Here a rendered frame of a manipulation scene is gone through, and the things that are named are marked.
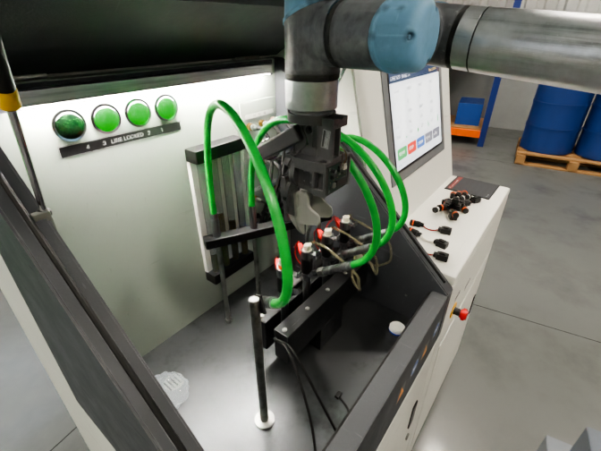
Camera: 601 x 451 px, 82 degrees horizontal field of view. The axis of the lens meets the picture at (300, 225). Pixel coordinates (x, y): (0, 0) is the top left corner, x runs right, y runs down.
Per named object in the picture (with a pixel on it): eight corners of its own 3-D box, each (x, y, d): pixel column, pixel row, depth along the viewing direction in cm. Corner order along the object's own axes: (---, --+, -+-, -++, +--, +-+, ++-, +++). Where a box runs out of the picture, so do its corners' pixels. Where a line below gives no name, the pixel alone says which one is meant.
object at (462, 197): (462, 226, 108) (467, 211, 105) (428, 216, 113) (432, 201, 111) (481, 201, 123) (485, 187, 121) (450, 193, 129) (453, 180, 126)
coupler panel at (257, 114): (257, 219, 97) (249, 105, 82) (248, 216, 99) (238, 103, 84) (286, 203, 106) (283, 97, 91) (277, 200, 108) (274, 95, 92)
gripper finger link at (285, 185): (288, 219, 56) (287, 167, 52) (281, 216, 57) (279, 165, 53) (306, 208, 59) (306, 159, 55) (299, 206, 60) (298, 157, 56)
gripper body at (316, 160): (323, 203, 51) (325, 120, 45) (278, 189, 56) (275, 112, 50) (349, 187, 56) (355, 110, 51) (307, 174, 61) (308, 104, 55)
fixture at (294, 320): (289, 385, 77) (287, 336, 69) (256, 361, 82) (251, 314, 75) (363, 302, 100) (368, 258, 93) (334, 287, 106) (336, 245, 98)
